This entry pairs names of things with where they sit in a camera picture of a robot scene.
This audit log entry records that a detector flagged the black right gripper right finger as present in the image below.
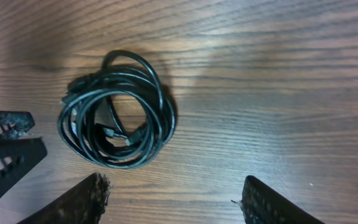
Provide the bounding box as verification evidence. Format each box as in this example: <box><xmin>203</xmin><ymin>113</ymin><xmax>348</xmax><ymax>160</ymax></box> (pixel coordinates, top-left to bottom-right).
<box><xmin>235</xmin><ymin>175</ymin><xmax>323</xmax><ymax>224</ymax></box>

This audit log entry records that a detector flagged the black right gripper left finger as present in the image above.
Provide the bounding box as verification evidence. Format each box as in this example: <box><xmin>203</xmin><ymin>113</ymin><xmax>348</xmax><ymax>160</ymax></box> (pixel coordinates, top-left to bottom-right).
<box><xmin>18</xmin><ymin>172</ymin><xmax>110</xmax><ymax>224</ymax></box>

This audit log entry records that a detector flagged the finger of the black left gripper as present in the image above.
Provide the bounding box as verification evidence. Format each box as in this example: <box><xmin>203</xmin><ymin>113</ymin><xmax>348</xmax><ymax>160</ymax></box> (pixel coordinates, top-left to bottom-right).
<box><xmin>0</xmin><ymin>110</ymin><xmax>47</xmax><ymax>198</ymax></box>

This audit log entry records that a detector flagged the black usb cable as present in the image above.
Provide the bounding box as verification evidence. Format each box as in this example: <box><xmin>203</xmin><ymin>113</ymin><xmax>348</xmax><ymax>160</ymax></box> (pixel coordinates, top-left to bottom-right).
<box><xmin>57</xmin><ymin>49</ymin><xmax>177</xmax><ymax>170</ymax></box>

